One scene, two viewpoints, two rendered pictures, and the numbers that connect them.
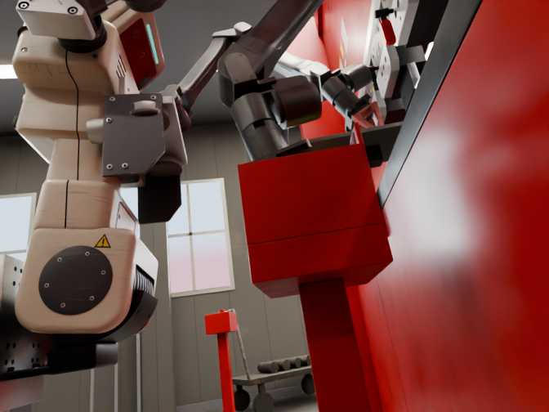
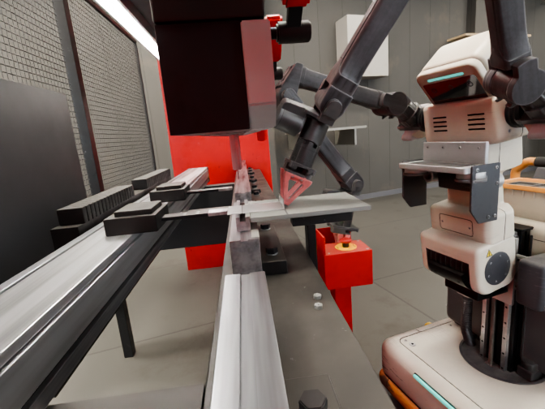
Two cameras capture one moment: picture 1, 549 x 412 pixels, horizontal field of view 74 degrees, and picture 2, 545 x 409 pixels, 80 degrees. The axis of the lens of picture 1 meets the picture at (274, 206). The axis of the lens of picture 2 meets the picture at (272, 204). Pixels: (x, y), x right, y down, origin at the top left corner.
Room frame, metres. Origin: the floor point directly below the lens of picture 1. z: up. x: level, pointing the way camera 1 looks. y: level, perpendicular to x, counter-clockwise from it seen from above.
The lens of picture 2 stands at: (1.55, -0.43, 1.17)
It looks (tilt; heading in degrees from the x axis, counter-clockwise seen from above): 12 degrees down; 171
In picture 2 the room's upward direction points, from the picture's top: 5 degrees counter-clockwise
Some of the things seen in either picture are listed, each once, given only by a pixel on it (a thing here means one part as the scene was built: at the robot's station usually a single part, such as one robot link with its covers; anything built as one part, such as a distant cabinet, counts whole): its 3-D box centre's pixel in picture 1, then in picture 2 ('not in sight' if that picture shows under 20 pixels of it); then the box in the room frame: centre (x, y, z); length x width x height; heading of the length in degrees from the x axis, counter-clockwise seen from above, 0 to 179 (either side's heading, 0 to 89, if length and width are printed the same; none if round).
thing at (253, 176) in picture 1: (309, 221); (338, 251); (0.51, -0.05, 0.75); 0.20 x 0.16 x 0.18; 177
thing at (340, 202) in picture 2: (363, 149); (303, 205); (0.80, -0.23, 1.00); 0.26 x 0.18 x 0.01; 86
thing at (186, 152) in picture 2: not in sight; (220, 140); (-1.50, -0.38, 1.15); 0.85 x 0.25 x 2.30; 86
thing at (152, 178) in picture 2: not in sight; (153, 177); (-0.01, -0.72, 1.02); 0.44 x 0.06 x 0.04; 176
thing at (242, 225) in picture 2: not in sight; (242, 213); (0.76, -0.38, 0.99); 0.20 x 0.03 x 0.03; 176
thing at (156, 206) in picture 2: not in sight; (171, 213); (0.78, -0.55, 1.01); 0.26 x 0.12 x 0.05; 86
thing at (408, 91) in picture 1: (411, 91); (236, 156); (0.79, -0.38, 1.13); 0.10 x 0.02 x 0.10; 176
